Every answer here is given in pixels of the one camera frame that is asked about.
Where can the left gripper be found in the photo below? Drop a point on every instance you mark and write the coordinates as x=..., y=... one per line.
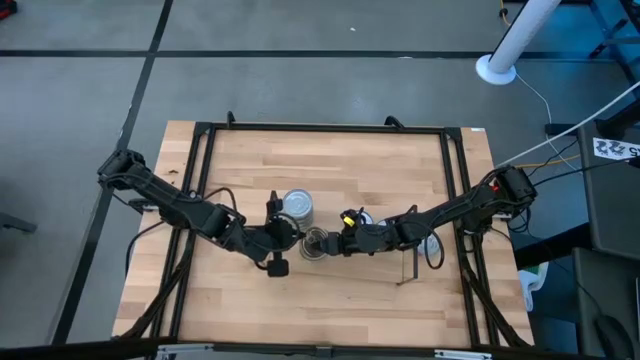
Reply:
x=277, y=240

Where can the grey chair leg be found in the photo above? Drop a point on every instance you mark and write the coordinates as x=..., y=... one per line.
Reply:
x=17, y=223

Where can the red label seafood can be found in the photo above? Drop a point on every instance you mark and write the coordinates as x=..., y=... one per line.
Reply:
x=367, y=217

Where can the black table frame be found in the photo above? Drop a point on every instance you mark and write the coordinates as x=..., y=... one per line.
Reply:
x=325, y=128

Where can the black metal table legs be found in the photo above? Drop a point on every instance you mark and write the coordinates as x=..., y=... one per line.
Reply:
x=606, y=35

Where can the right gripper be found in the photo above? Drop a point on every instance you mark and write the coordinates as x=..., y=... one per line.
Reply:
x=375, y=240

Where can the black frame clamp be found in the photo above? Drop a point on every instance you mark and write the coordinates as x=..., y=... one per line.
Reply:
x=230, y=119
x=394, y=122

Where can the white green bag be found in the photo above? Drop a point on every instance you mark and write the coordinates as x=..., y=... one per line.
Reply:
x=531, y=285

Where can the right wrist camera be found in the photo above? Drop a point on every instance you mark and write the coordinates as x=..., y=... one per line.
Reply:
x=355, y=216

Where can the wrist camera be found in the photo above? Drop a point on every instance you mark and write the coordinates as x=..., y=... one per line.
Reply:
x=355, y=216
x=278, y=268

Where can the printed paper tag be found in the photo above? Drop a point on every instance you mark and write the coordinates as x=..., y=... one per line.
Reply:
x=612, y=148

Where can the black desk foot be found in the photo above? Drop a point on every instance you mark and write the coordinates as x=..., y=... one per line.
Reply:
x=550, y=247
x=560, y=129

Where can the silver top seafood can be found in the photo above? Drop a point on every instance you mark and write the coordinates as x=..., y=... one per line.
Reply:
x=430, y=246

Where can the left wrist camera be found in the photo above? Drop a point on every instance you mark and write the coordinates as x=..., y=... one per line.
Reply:
x=278, y=268

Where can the black computer mouse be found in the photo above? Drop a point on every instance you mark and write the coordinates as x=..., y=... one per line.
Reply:
x=614, y=337

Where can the red object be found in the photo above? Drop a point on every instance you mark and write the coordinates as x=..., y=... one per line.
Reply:
x=6, y=9

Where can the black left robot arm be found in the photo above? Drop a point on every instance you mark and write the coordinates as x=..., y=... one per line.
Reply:
x=170, y=200

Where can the black desk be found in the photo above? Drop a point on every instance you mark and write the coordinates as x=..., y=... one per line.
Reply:
x=600, y=290
x=610, y=200

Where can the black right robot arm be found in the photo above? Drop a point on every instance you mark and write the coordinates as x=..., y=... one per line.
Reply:
x=460, y=207

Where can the silver crossbar bracket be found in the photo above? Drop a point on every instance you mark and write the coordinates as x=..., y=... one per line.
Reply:
x=462, y=355
x=185, y=352

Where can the black rig crossbar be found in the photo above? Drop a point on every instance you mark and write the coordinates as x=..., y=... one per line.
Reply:
x=75, y=350

